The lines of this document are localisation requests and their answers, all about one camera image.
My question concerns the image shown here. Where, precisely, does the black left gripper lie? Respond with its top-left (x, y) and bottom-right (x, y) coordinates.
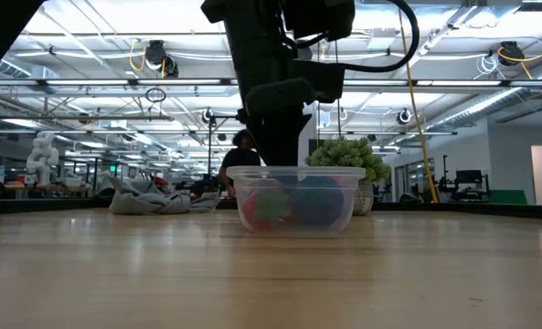
top-left (227, 22), bottom-right (313, 168)

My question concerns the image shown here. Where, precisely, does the clear plastic tupperware container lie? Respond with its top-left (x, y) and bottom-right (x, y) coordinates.
top-left (226, 165), bottom-right (367, 238)

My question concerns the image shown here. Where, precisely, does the purple toy cabbage ball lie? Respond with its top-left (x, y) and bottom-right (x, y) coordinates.
top-left (291, 175), bottom-right (346, 228)

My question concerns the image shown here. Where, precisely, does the red toy strawberry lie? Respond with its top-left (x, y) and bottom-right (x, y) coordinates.
top-left (241, 186), bottom-right (294, 232)

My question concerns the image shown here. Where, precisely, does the person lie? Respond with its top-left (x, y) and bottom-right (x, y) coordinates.
top-left (218, 129), bottom-right (262, 198)

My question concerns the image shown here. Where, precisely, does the green potted succulent plant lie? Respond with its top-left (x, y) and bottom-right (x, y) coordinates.
top-left (305, 136), bottom-right (393, 217)

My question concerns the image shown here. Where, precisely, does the grey crumpled cloth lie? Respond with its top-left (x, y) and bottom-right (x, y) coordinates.
top-left (108, 176), bottom-right (221, 217)

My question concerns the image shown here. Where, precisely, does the black background monitor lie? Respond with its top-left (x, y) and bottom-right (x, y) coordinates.
top-left (455, 169), bottom-right (484, 186)

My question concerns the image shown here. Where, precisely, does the green panel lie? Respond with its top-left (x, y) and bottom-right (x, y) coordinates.
top-left (488, 189), bottom-right (528, 206)

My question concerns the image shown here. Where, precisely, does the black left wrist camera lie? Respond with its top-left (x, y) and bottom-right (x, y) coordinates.
top-left (292, 58), bottom-right (345, 104)

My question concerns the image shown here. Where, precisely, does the yellow hanging cable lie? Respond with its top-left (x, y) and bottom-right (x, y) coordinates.
top-left (397, 0), bottom-right (440, 205)

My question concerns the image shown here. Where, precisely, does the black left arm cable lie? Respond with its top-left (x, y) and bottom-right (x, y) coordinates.
top-left (341, 0), bottom-right (421, 74)

